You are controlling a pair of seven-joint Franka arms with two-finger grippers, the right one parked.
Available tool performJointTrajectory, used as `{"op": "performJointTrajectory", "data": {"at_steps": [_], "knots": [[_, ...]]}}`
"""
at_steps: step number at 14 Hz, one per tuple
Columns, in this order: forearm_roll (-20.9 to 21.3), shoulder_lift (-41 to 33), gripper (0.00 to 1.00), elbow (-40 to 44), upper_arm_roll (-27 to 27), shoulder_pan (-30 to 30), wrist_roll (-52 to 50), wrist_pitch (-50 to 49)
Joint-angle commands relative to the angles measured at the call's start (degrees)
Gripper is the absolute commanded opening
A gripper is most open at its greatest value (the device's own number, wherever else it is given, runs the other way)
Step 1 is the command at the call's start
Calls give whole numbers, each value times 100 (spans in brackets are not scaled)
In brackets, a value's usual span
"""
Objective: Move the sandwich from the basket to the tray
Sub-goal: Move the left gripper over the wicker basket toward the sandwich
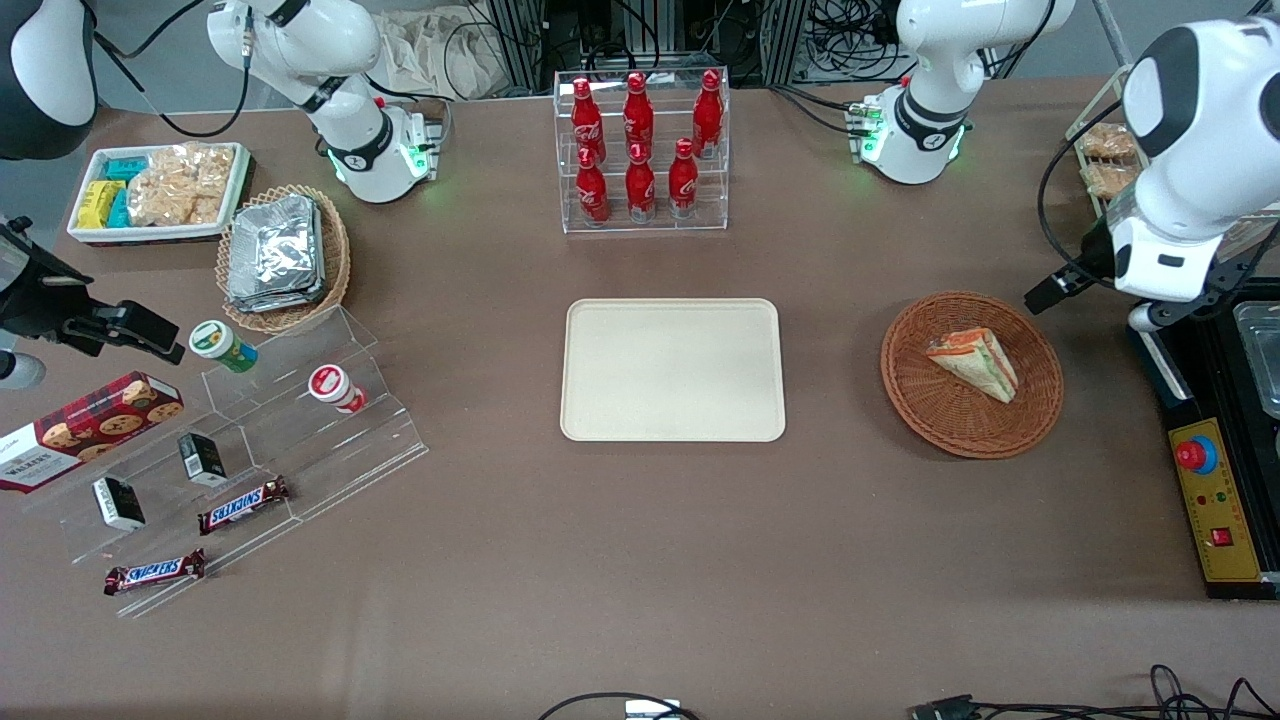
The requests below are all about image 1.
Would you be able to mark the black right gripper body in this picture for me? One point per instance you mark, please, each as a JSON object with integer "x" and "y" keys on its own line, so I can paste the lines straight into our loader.
{"x": 40, "y": 300}

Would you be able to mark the triangle sandwich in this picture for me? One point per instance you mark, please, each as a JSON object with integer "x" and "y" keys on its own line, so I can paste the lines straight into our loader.
{"x": 975, "y": 362}

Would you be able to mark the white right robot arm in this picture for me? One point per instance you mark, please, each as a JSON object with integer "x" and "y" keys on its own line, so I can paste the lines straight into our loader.
{"x": 345, "y": 45}

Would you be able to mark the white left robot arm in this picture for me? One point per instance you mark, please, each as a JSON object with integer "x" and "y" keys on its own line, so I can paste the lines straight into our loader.
{"x": 1200, "y": 100}

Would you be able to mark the brown round wicker basket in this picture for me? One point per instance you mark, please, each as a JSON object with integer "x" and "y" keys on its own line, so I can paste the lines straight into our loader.
{"x": 960, "y": 420}

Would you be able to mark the white rectangular snack tray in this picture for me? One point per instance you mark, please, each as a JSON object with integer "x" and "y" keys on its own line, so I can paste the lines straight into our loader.
{"x": 235, "y": 160}

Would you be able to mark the light oval wicker basket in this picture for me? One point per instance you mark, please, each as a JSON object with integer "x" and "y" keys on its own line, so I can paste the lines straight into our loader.
{"x": 335, "y": 250}

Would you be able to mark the beige plastic tray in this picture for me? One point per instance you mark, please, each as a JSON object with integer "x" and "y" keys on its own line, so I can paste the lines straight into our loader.
{"x": 672, "y": 370}

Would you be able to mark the green yogurt cup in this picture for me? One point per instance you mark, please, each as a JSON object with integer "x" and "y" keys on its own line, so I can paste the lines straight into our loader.
{"x": 218, "y": 343}

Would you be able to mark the black yellow control box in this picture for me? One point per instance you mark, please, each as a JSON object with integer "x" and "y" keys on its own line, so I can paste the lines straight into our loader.
{"x": 1190, "y": 370}

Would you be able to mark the bagged pastry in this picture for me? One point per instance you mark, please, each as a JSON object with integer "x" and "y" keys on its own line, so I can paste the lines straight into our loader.
{"x": 1108, "y": 142}
{"x": 1108, "y": 180}

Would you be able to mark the clear plastic container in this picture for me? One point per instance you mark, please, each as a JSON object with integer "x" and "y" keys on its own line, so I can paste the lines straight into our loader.
{"x": 1262, "y": 360}

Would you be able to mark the yellow snack pack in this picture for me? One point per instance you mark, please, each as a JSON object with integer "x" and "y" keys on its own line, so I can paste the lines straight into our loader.
{"x": 95, "y": 205}

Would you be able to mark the red tartan cookie box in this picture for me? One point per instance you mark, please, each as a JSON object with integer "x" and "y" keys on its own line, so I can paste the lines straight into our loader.
{"x": 90, "y": 430}

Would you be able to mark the teal snack pack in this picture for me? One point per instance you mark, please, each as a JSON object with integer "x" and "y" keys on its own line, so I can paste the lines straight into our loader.
{"x": 127, "y": 167}
{"x": 119, "y": 210}

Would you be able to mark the clear rice cracker bag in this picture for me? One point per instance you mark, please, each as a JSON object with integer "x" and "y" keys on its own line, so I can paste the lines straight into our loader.
{"x": 195, "y": 165}
{"x": 165, "y": 203}

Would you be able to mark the small black carton box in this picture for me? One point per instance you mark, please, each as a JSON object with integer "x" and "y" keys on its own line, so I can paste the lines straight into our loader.
{"x": 118, "y": 503}
{"x": 202, "y": 458}

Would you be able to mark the silver foil packet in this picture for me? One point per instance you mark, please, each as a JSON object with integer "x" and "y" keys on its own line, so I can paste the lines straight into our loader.
{"x": 275, "y": 255}

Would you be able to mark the clear acrylic step shelf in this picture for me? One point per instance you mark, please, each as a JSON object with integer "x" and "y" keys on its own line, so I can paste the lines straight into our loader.
{"x": 300, "y": 450}

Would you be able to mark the red strawberry yogurt cup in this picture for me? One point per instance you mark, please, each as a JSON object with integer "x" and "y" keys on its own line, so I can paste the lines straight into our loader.
{"x": 333, "y": 387}

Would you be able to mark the Snickers chocolate bar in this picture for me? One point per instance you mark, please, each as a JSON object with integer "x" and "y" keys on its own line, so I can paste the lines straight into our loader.
{"x": 243, "y": 505}
{"x": 155, "y": 572}

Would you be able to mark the yellow emergency stop control box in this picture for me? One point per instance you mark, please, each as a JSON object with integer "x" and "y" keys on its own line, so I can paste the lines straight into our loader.
{"x": 1215, "y": 510}

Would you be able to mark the red Coca-Cola bottle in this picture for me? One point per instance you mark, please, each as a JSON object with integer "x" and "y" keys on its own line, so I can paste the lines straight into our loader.
{"x": 592, "y": 190}
{"x": 683, "y": 180}
{"x": 640, "y": 185}
{"x": 638, "y": 115}
{"x": 583, "y": 120}
{"x": 708, "y": 115}

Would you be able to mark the beige cloth bag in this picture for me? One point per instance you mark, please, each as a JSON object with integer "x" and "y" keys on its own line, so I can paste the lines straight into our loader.
{"x": 440, "y": 50}

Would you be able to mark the clear acrylic bottle rack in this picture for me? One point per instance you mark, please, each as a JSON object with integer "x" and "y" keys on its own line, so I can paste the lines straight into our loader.
{"x": 645, "y": 215}

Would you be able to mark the small silver connector box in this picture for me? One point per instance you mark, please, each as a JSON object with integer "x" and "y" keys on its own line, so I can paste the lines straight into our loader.
{"x": 652, "y": 710}

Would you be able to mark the aluminium profile post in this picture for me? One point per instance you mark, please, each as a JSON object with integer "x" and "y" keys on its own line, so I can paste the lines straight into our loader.
{"x": 785, "y": 40}
{"x": 525, "y": 40}

